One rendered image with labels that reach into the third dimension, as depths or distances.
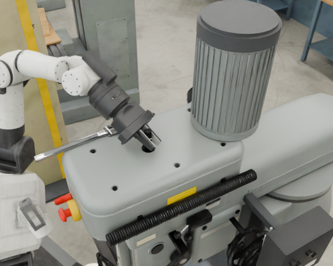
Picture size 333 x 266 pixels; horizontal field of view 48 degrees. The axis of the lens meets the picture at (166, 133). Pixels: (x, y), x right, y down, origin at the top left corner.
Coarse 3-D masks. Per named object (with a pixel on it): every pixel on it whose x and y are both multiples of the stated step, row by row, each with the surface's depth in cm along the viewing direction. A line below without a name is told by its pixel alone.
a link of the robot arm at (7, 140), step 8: (0, 128) 114; (16, 128) 116; (24, 128) 120; (0, 136) 115; (8, 136) 115; (16, 136) 117; (0, 144) 117; (8, 144) 117; (16, 144) 118; (0, 152) 118; (8, 152) 118; (8, 160) 121
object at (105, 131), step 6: (108, 126) 105; (96, 132) 103; (102, 132) 103; (108, 132) 103; (114, 132) 103; (84, 138) 101; (90, 138) 101; (96, 138) 102; (66, 144) 100; (72, 144) 100; (78, 144) 100; (54, 150) 98; (60, 150) 98; (66, 150) 98; (36, 156) 96; (42, 156) 96; (48, 156) 96; (36, 162) 95
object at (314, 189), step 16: (304, 176) 136; (320, 176) 137; (272, 192) 131; (288, 192) 131; (304, 192) 131; (320, 192) 131; (272, 208) 130; (288, 208) 132; (304, 208) 135; (240, 224) 148; (256, 224) 136; (240, 240) 152
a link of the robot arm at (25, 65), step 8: (8, 56) 103; (16, 56) 103; (24, 56) 101; (32, 56) 101; (40, 56) 101; (48, 56) 101; (8, 64) 103; (16, 64) 103; (24, 64) 101; (32, 64) 100; (40, 64) 99; (48, 64) 99; (16, 72) 104; (24, 72) 103; (32, 72) 101; (40, 72) 100; (16, 80) 106; (24, 80) 110
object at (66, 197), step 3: (63, 195) 110; (66, 195) 110; (69, 195) 110; (57, 198) 109; (60, 198) 109; (63, 198) 109; (66, 198) 110; (69, 198) 110; (54, 201) 109; (57, 201) 109; (60, 201) 109; (63, 201) 109; (66, 201) 110; (57, 204) 109
